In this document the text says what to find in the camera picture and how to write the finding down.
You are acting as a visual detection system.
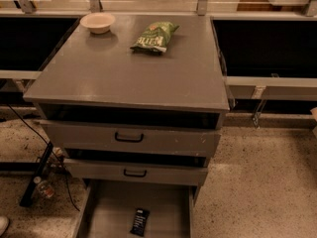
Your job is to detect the green kettle chips bag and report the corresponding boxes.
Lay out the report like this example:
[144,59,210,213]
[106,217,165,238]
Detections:
[131,21,179,54]

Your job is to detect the black metal leg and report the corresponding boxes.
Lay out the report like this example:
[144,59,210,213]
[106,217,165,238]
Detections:
[19,142,53,207]

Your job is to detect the dark blue rxbar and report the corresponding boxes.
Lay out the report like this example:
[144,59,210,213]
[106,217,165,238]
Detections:
[130,208,150,237]

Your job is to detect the metal bracket under shelf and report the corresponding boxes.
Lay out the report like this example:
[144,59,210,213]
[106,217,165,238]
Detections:
[252,99,266,128]

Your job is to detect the open bottom grey drawer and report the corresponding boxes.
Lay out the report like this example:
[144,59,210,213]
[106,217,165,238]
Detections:
[72,180,193,238]

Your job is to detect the small clear bottle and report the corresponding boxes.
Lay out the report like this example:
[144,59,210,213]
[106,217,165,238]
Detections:
[33,177,54,198]

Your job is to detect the black cable on floor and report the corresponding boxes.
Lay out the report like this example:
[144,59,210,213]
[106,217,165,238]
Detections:
[5,103,81,212]

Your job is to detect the top grey drawer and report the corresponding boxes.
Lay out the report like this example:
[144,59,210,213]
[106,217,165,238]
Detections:
[41,120,220,157]

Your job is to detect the white shoe tip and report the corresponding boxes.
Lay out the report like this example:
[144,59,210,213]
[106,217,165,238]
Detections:
[0,216,10,236]

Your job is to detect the white paper bowl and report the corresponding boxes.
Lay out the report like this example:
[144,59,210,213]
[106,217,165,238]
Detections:
[80,13,116,35]

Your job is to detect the grey drawer cabinet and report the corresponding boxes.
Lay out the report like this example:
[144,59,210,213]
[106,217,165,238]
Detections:
[23,13,231,196]

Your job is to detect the middle grey drawer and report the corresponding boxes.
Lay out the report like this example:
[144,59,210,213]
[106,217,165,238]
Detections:
[64,159,208,186]

